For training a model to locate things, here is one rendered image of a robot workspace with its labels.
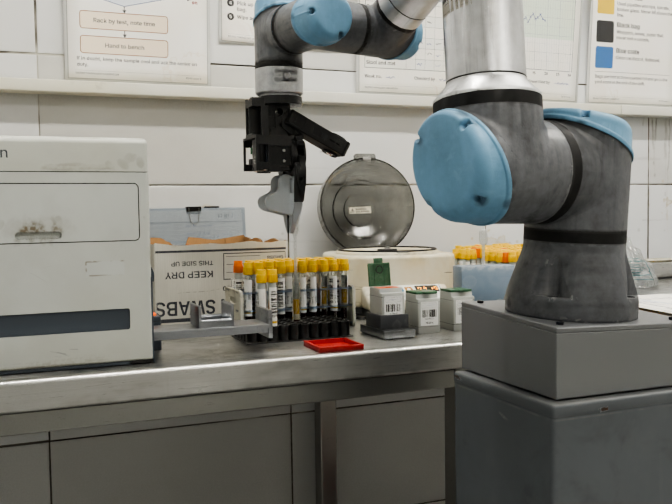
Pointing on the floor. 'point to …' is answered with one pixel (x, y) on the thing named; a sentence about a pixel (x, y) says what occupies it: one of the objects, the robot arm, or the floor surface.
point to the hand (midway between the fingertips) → (294, 224)
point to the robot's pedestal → (560, 445)
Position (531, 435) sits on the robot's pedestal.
